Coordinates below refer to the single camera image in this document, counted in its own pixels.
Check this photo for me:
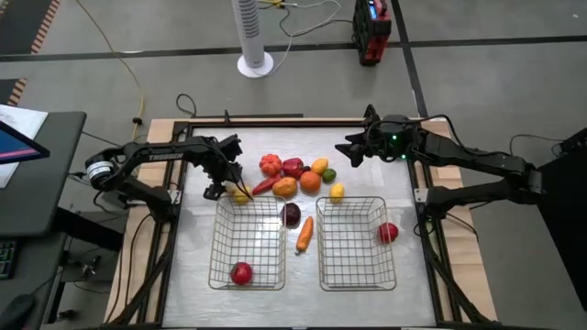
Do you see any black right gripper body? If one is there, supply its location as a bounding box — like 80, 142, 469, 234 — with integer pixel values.
366, 115, 416, 164

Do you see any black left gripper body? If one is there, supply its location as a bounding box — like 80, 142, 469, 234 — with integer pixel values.
201, 134, 244, 184

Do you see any red chili pepper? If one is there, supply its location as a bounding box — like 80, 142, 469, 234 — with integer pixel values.
251, 173, 282, 197

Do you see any ribbed orange-red tomato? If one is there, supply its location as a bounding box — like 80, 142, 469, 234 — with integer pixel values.
259, 153, 283, 178

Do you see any orange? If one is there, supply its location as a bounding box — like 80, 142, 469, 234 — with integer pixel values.
299, 170, 322, 193

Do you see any red bell pepper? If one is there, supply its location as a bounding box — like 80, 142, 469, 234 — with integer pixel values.
281, 157, 305, 180

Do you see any dark purple plum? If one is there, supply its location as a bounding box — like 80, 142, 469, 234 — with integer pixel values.
280, 202, 303, 227

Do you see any long orange pepper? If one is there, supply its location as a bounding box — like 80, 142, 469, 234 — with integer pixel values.
294, 215, 315, 256

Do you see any smooth red tomato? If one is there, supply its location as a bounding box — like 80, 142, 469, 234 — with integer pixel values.
377, 222, 400, 245

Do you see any red apple with green leaf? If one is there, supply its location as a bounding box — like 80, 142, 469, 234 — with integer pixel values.
229, 261, 254, 287

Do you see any wooden table board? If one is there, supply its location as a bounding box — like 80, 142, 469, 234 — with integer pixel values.
104, 117, 499, 325

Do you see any red and black power station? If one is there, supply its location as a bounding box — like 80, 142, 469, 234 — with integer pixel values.
351, 0, 393, 67

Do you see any white tower fan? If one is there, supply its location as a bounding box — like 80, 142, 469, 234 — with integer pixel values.
231, 0, 275, 79

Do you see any black desk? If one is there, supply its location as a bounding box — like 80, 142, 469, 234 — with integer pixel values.
0, 111, 87, 237

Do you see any black side panel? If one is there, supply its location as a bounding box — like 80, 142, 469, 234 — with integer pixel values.
537, 127, 587, 314

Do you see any computer monitor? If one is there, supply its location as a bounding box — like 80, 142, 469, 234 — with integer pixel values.
0, 119, 50, 165

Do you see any white paper sheet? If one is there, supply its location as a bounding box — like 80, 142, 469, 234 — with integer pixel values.
0, 104, 50, 189

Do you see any keyboard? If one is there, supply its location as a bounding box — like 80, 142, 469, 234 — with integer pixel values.
0, 240, 18, 281

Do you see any black mat with striped edge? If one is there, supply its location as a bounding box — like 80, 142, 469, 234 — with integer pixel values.
0, 0, 61, 56
0, 77, 28, 107

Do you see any black computer mouse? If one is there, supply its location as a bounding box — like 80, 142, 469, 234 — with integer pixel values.
0, 292, 36, 330

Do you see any black table frame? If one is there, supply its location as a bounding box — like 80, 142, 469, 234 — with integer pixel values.
109, 109, 494, 330

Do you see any black cable loop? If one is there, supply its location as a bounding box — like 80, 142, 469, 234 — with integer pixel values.
175, 93, 198, 118

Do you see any wire basket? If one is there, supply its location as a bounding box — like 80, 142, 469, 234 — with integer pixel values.
208, 195, 288, 292
316, 196, 398, 292

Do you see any white cable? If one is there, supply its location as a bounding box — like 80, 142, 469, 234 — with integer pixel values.
256, 0, 355, 77

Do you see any thin black cable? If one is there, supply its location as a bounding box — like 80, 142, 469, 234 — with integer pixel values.
507, 133, 566, 158

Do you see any yellow cable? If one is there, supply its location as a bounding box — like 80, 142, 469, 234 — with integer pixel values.
75, 0, 146, 141

